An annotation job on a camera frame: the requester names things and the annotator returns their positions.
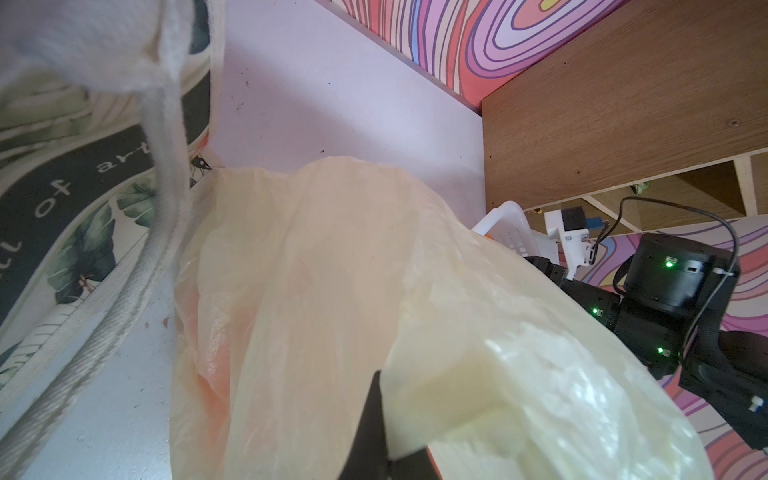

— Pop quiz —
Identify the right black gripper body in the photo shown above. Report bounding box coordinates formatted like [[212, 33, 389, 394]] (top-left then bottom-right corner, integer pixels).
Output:
[[526, 233, 741, 380]]

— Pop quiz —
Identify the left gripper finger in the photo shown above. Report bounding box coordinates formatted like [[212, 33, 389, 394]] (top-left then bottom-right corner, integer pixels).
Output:
[[338, 371, 441, 480]]

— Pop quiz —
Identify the white perforated plastic basket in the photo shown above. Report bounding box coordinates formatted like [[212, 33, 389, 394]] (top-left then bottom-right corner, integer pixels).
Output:
[[472, 201, 560, 264]]

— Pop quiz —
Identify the cream plastic grocery bag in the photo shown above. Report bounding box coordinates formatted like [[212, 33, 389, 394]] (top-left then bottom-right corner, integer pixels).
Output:
[[170, 157, 713, 479]]

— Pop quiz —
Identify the leaf print canvas tote bag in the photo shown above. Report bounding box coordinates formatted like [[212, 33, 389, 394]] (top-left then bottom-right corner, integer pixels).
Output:
[[1, 1, 226, 479]]

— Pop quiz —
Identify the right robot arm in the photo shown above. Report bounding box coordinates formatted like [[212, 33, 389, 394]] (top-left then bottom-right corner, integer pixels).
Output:
[[528, 233, 767, 450]]

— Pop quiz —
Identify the wooden shelf unit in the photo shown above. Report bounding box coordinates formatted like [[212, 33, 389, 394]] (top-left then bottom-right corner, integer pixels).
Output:
[[482, 1, 767, 232]]

